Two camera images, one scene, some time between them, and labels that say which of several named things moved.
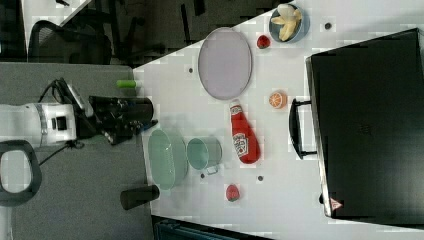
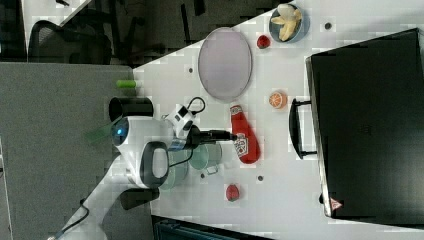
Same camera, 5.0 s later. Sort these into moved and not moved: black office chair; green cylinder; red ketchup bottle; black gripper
Moved: black gripper
Not moved: black office chair; green cylinder; red ketchup bottle
